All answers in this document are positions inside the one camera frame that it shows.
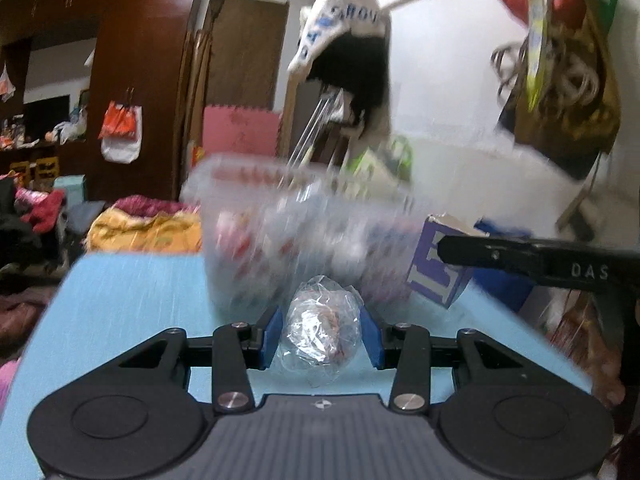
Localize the white plastic perforated basket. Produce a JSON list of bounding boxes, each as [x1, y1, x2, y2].
[[180, 154, 426, 322]]

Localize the clear plastic bag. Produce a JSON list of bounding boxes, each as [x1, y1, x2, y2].
[[277, 275, 363, 388]]

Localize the white hanging tote bag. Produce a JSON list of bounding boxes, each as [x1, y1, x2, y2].
[[288, 0, 386, 79]]

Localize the coiled brown rope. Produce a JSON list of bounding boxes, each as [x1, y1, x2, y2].
[[489, 34, 601, 116]]

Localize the brown wooden board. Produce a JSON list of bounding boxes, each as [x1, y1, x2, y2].
[[204, 0, 290, 110]]

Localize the brown hanging bag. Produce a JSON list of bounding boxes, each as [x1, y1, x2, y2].
[[490, 0, 622, 180]]

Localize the purple white small box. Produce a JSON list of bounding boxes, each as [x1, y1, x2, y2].
[[406, 214, 487, 309]]

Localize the teal cardboard box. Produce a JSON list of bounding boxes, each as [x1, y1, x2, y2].
[[53, 174, 86, 207]]

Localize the metal crutches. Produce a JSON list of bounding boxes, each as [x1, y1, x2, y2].
[[288, 88, 345, 167]]

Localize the dark red wooden wardrobe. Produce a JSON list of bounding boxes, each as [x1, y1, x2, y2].
[[1, 0, 201, 202]]

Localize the blue plastic bag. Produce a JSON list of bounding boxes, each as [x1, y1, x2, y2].
[[472, 218, 539, 313]]

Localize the pink foam mat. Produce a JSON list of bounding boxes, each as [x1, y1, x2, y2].
[[202, 105, 280, 157]]

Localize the orange white hanging bag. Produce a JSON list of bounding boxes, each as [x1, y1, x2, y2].
[[99, 101, 143, 165]]

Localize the yellow patterned blanket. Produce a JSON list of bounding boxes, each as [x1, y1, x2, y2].
[[85, 208, 202, 255]]

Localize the green white shopping bag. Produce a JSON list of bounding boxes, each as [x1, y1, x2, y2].
[[346, 136, 413, 186]]

